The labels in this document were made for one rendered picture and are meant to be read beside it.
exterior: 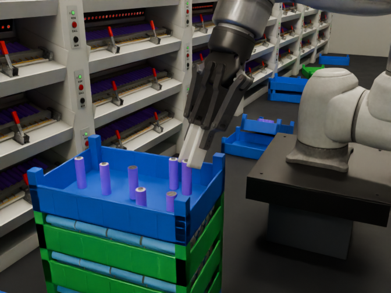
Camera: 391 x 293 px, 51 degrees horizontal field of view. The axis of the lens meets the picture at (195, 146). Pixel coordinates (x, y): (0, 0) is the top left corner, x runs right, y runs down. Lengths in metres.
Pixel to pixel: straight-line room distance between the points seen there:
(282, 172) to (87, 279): 0.65
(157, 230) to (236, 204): 0.93
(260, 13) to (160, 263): 0.43
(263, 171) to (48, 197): 0.66
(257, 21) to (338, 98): 0.56
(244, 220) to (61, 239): 0.83
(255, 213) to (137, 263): 0.86
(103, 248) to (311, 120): 0.73
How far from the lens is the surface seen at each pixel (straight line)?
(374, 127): 1.17
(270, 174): 1.19
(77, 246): 0.78
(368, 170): 1.29
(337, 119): 1.20
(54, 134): 1.30
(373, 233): 1.52
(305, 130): 1.25
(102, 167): 0.78
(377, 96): 1.16
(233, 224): 1.45
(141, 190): 0.67
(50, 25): 1.32
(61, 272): 0.84
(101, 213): 0.70
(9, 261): 1.37
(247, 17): 0.67
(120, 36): 1.60
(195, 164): 0.69
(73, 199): 0.72
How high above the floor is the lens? 0.78
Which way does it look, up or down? 22 degrees down
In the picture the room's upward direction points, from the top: straight up
